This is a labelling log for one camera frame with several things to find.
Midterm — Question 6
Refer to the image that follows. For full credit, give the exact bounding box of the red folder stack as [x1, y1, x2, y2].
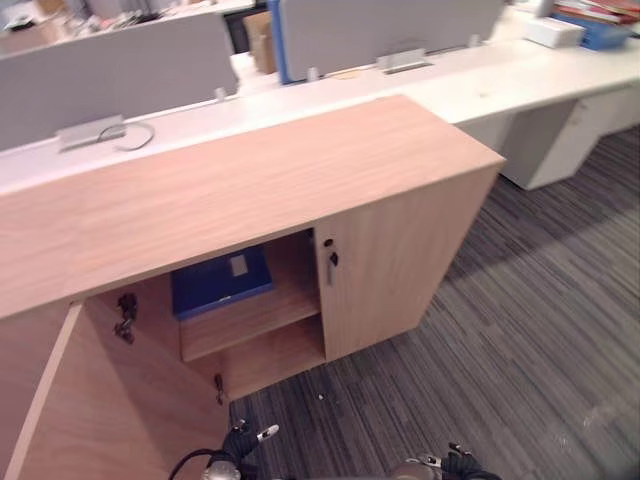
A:
[552, 0, 640, 26]

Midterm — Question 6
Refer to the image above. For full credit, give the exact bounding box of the long white office desk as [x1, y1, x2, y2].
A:
[0, 9, 640, 196]

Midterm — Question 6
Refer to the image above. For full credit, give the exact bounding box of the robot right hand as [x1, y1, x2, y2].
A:
[442, 441, 496, 480]

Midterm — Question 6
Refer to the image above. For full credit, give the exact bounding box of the white rectangular box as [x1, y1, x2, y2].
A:
[522, 14, 586, 49]

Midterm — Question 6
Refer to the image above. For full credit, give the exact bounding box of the light wood office cabinet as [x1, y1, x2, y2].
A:
[0, 94, 507, 401]

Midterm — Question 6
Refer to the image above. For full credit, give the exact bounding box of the plain grey desk partition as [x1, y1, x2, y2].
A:
[0, 10, 239, 151]

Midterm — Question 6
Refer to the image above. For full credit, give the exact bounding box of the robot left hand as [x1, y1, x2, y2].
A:
[222, 419, 280, 459]

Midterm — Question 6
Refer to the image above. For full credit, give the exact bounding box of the wood cabinet door with handle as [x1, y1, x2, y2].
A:
[312, 167, 504, 362]

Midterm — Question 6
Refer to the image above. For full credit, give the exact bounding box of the grey looped cable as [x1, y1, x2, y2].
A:
[97, 121, 156, 152]

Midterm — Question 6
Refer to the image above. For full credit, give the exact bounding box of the blue plastic paper tray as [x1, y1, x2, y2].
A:
[552, 12, 634, 51]

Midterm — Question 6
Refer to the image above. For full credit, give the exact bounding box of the brown cardboard box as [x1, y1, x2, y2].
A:
[242, 9, 279, 75]

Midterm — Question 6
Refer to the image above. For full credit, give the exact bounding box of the grey desk cable box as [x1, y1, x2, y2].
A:
[55, 113, 126, 153]
[375, 48, 431, 75]

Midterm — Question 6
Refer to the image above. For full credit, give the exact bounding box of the wood cabinet shelf board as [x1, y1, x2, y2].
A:
[178, 289, 324, 364]

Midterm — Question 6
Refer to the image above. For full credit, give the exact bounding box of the blue folder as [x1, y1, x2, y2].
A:
[170, 247, 275, 322]

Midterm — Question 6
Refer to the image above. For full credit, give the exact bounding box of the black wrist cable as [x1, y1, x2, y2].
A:
[168, 448, 224, 480]

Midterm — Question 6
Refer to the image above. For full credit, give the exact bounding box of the white desk pedestal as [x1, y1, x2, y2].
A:
[499, 84, 640, 191]

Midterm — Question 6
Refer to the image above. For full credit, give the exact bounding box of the blue-edged grey desk partition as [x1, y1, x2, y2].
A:
[267, 0, 506, 85]

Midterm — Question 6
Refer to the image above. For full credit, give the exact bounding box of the wood cabinet door with hinges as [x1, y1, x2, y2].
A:
[0, 302, 231, 480]

